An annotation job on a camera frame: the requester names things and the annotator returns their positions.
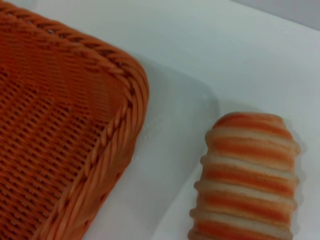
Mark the striped orange cream bread loaf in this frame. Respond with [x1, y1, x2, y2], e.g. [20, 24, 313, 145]
[187, 112, 303, 240]

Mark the orange woven plastic basket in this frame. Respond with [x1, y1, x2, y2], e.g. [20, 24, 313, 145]
[0, 0, 151, 240]

